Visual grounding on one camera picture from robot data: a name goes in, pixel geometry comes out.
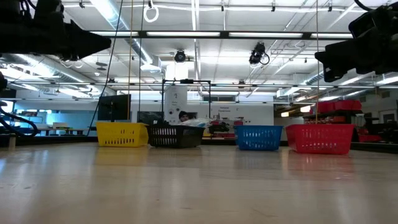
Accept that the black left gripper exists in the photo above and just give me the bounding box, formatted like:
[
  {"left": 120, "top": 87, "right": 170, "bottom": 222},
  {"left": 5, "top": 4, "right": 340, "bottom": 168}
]
[{"left": 21, "top": 0, "right": 112, "bottom": 62}]

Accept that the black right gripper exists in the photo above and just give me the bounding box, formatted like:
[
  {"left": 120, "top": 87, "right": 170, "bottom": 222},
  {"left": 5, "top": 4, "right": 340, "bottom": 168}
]
[{"left": 314, "top": 0, "right": 388, "bottom": 83}]

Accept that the shelf with red bins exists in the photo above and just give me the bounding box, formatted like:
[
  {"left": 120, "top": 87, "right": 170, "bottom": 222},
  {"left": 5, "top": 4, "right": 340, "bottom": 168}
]
[{"left": 306, "top": 99, "right": 364, "bottom": 126}]

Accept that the black computer monitor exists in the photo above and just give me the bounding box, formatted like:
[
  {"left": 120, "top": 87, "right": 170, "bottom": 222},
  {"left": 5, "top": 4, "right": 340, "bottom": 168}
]
[{"left": 97, "top": 94, "right": 132, "bottom": 122}]

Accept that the red plastic basket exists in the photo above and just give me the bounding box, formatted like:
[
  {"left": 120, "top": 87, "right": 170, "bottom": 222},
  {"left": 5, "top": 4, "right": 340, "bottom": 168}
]
[{"left": 285, "top": 123, "right": 356, "bottom": 156}]

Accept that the red crate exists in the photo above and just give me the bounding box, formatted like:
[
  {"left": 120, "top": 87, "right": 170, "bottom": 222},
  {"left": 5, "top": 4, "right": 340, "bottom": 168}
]
[{"left": 357, "top": 133, "right": 384, "bottom": 144}]

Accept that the distant work table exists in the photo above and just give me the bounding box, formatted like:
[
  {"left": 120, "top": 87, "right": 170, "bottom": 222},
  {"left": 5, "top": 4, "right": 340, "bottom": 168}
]
[{"left": 37, "top": 122, "right": 90, "bottom": 137}]

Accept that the yellow plastic basket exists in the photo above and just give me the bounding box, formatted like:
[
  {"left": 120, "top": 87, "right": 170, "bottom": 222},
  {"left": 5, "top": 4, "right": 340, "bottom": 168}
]
[{"left": 95, "top": 121, "right": 149, "bottom": 148}]

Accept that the blue plastic basket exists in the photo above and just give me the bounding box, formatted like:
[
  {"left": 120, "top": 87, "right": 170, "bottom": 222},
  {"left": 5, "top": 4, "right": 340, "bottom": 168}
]
[{"left": 233, "top": 124, "right": 284, "bottom": 152}]

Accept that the person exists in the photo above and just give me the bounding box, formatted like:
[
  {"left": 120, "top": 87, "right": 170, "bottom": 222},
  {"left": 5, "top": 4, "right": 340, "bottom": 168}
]
[{"left": 178, "top": 110, "right": 192, "bottom": 123}]

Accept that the black plastic basket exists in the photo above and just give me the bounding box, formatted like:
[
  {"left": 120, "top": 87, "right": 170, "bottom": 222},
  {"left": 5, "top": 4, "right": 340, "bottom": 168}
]
[{"left": 146, "top": 124, "right": 206, "bottom": 149}]

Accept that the hanging black cable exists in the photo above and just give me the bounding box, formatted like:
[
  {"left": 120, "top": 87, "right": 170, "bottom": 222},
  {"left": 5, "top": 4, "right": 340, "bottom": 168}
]
[
  {"left": 86, "top": 0, "right": 124, "bottom": 137},
  {"left": 137, "top": 0, "right": 146, "bottom": 124}
]

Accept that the silver ventilation duct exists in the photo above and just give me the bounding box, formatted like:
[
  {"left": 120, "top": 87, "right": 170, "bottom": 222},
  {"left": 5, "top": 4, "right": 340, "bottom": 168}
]
[{"left": 0, "top": 52, "right": 116, "bottom": 96}]

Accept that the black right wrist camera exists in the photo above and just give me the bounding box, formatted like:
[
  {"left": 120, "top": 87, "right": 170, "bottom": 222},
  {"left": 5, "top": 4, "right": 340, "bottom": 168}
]
[{"left": 348, "top": 11, "right": 379, "bottom": 39}]

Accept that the white cable ring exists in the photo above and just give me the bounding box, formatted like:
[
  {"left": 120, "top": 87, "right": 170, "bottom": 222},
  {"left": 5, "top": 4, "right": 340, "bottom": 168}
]
[{"left": 143, "top": 3, "right": 160, "bottom": 24}]

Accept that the black hanging camera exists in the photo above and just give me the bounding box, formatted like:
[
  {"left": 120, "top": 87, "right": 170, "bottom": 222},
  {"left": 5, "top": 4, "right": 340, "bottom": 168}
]
[
  {"left": 248, "top": 42, "right": 271, "bottom": 67},
  {"left": 174, "top": 49, "right": 187, "bottom": 63}
]

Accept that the distant black frame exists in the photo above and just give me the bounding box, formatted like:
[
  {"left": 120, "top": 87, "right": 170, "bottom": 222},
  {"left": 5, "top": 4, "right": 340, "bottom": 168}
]
[{"left": 160, "top": 78, "right": 212, "bottom": 126}]

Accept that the black cable hose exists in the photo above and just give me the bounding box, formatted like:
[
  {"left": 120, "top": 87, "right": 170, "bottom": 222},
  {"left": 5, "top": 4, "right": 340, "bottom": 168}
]
[{"left": 0, "top": 71, "right": 40, "bottom": 138}]

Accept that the dark wall board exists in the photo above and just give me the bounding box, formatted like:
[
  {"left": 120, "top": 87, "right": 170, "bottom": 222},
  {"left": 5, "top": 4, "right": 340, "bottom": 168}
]
[{"left": 137, "top": 111, "right": 164, "bottom": 125}]

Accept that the small grey post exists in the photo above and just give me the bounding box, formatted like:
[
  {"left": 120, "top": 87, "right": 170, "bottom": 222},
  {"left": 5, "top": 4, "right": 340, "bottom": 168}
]
[{"left": 8, "top": 133, "right": 18, "bottom": 152}]

